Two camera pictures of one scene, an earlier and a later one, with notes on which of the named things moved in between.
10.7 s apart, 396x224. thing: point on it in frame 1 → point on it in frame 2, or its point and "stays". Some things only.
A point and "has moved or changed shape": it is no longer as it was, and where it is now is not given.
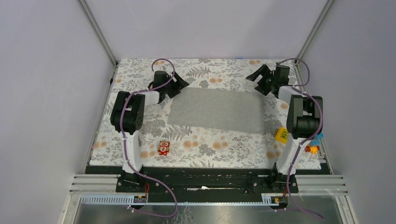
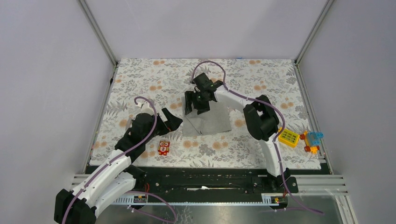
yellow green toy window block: x=282 y=135 stays
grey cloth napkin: x=235 y=110 has moved or changed shape
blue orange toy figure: x=314 y=147 stays
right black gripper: x=265 y=72 → x=189 y=95
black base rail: x=207 y=181 stays
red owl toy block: x=163 y=148 stays
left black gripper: x=177 y=85 → x=172 y=123
